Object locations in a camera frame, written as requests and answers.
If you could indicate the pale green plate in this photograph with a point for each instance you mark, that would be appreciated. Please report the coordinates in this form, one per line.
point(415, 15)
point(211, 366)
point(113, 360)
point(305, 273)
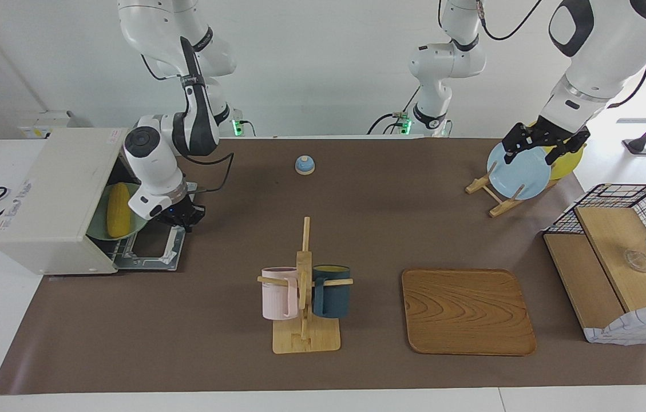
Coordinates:
point(98, 226)

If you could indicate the light blue plate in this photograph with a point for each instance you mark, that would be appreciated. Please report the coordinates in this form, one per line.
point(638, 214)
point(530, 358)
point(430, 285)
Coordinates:
point(520, 177)

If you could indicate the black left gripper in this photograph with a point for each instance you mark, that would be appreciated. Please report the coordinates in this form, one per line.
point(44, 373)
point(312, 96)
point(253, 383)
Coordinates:
point(543, 136)

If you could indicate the brown table mat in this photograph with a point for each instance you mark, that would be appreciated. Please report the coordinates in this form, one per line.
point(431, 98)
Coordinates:
point(357, 229)

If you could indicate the yellow plate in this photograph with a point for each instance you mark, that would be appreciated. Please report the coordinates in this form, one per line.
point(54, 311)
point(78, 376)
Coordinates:
point(566, 166)

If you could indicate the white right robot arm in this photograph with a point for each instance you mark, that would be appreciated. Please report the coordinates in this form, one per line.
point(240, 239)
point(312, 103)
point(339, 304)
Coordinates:
point(151, 154)

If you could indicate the wooden serving tray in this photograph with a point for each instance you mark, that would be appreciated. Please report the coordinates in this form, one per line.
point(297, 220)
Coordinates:
point(466, 312)

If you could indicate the green lit base connector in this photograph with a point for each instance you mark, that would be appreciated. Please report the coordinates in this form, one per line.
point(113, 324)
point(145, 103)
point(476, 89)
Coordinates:
point(238, 128)
point(405, 123)

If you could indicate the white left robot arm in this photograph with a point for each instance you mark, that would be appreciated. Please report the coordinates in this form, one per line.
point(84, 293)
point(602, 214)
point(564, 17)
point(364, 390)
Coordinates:
point(603, 57)

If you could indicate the wooden mug tree stand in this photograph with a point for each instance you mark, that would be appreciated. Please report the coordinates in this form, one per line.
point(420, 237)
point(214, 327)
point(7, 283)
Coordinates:
point(305, 343)

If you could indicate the wooden shelf box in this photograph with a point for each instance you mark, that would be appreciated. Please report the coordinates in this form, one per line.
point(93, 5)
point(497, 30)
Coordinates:
point(614, 240)

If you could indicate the pink mug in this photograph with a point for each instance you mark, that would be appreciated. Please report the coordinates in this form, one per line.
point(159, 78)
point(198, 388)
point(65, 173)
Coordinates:
point(277, 297)

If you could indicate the wooden plate rack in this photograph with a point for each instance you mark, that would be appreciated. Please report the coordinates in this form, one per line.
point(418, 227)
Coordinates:
point(480, 184)

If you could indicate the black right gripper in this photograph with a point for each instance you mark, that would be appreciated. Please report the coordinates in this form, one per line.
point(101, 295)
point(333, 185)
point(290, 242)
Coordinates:
point(177, 213)

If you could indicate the white power box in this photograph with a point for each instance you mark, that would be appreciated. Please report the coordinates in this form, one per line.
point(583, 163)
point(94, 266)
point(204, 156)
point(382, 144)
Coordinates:
point(48, 123)

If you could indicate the dark blue mug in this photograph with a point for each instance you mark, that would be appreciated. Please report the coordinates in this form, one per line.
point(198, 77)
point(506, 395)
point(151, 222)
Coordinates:
point(334, 297)

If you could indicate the small glass bowl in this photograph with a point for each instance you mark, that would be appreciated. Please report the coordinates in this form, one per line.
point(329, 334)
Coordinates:
point(637, 262)

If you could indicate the white plaid cloth liner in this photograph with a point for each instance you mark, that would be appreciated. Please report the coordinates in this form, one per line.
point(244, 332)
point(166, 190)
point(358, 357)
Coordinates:
point(643, 329)

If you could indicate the yellow corn cob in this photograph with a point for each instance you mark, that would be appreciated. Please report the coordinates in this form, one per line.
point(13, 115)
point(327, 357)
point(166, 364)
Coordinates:
point(118, 212)

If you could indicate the white toaster oven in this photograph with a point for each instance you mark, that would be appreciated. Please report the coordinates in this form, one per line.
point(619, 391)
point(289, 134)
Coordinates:
point(48, 194)

